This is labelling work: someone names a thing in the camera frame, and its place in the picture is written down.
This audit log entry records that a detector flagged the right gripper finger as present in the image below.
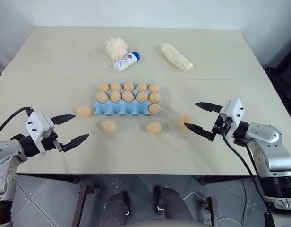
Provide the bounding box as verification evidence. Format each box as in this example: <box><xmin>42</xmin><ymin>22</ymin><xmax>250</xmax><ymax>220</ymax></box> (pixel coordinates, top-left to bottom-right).
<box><xmin>194</xmin><ymin>102</ymin><xmax>223</xmax><ymax>114</ymax></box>
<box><xmin>184</xmin><ymin>122</ymin><xmax>217</xmax><ymax>142</ymax></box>

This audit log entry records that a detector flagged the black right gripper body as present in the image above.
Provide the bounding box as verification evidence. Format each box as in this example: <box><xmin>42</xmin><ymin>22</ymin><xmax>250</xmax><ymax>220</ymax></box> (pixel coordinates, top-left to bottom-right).
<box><xmin>211</xmin><ymin>114</ymin><xmax>233</xmax><ymax>140</ymax></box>

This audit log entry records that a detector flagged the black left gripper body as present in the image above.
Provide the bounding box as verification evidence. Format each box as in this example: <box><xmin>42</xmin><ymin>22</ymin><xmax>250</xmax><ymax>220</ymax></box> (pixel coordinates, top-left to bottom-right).
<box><xmin>40</xmin><ymin>131</ymin><xmax>64</xmax><ymax>152</ymax></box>

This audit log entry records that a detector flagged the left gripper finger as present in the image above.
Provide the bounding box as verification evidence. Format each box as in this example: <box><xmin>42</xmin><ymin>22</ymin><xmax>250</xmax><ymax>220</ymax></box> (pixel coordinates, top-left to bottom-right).
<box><xmin>51</xmin><ymin>114</ymin><xmax>77</xmax><ymax>125</ymax></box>
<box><xmin>60</xmin><ymin>133</ymin><xmax>90</xmax><ymax>153</ymax></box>

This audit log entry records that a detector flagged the blue egg carton with eggs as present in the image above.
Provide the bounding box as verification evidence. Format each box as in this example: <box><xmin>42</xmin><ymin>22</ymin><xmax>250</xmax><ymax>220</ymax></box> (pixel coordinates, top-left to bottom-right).
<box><xmin>93</xmin><ymin>82</ymin><xmax>163</xmax><ymax>117</ymax></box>

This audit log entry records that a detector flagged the black table leg foot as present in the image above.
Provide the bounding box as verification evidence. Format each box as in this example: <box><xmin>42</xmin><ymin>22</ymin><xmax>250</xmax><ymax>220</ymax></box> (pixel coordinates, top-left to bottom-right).
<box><xmin>61</xmin><ymin>175</ymin><xmax>80</xmax><ymax>185</ymax></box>
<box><xmin>198</xmin><ymin>175</ymin><xmax>217</xmax><ymax>186</ymax></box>

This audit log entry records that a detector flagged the clear bag of white filling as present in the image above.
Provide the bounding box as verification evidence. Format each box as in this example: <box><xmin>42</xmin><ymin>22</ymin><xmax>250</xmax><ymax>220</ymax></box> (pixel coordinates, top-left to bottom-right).
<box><xmin>159</xmin><ymin>42</ymin><xmax>194</xmax><ymax>71</ymax></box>

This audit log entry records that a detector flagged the rusty brown metal bar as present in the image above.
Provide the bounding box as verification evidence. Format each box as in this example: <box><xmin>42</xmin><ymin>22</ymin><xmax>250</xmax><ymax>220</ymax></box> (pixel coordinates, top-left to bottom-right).
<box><xmin>71</xmin><ymin>184</ymin><xmax>100</xmax><ymax>227</ymax></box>
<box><xmin>203</xmin><ymin>196</ymin><xmax>219</xmax><ymax>227</ymax></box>

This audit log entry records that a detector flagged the dark rounded shape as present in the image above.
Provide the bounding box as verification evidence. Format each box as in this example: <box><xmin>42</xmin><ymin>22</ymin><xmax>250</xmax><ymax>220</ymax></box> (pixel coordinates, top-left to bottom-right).
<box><xmin>103</xmin><ymin>190</ymin><xmax>131</xmax><ymax>227</ymax></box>
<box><xmin>153</xmin><ymin>185</ymin><xmax>194</xmax><ymax>227</ymax></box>

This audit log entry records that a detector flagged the dark background furniture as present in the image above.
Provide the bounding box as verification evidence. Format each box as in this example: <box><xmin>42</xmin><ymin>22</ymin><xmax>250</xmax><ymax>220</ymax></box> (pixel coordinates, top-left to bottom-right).
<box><xmin>264</xmin><ymin>35</ymin><xmax>291</xmax><ymax>114</ymax></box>

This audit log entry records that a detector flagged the white bottle with blue cap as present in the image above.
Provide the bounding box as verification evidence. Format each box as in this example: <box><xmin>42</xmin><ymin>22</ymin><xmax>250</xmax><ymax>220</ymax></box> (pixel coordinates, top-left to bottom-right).
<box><xmin>112</xmin><ymin>51</ymin><xmax>141</xmax><ymax>72</ymax></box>

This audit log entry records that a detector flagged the pale peach bath pouf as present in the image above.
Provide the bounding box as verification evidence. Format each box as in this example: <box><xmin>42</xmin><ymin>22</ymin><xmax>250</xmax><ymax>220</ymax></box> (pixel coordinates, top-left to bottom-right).
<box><xmin>104</xmin><ymin>37</ymin><xmax>130</xmax><ymax>61</ymax></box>

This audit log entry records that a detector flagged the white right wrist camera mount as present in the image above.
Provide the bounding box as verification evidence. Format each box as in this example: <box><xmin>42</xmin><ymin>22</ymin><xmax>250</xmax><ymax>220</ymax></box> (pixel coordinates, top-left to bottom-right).
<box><xmin>218</xmin><ymin>98</ymin><xmax>245</xmax><ymax>133</ymax></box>

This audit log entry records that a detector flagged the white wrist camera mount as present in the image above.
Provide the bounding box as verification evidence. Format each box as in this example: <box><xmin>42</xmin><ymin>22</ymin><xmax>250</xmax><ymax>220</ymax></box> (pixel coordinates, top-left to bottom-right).
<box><xmin>218</xmin><ymin>98</ymin><xmax>245</xmax><ymax>133</ymax></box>
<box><xmin>25</xmin><ymin>112</ymin><xmax>55</xmax><ymax>157</ymax></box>

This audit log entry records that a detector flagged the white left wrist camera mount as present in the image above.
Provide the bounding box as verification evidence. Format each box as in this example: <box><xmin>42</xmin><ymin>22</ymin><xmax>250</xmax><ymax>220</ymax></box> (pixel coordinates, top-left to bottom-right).
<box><xmin>25</xmin><ymin>112</ymin><xmax>55</xmax><ymax>157</ymax></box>

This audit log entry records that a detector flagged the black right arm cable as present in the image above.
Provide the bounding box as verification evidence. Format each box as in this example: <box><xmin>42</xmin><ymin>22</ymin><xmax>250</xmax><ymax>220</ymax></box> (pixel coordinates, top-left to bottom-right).
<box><xmin>243</xmin><ymin>143</ymin><xmax>264</xmax><ymax>192</ymax></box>
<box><xmin>222</xmin><ymin>131</ymin><xmax>273</xmax><ymax>213</ymax></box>

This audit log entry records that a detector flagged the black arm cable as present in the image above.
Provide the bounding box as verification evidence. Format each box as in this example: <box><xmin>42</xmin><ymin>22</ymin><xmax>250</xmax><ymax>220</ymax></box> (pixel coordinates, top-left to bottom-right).
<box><xmin>222</xmin><ymin>131</ymin><xmax>273</xmax><ymax>213</ymax></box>
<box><xmin>243</xmin><ymin>143</ymin><xmax>264</xmax><ymax>192</ymax></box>
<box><xmin>0</xmin><ymin>106</ymin><xmax>34</xmax><ymax>142</ymax></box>

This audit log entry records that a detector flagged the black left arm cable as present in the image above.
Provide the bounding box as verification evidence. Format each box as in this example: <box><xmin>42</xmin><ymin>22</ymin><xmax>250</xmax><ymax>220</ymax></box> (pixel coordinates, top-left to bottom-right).
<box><xmin>0</xmin><ymin>106</ymin><xmax>34</xmax><ymax>142</ymax></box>

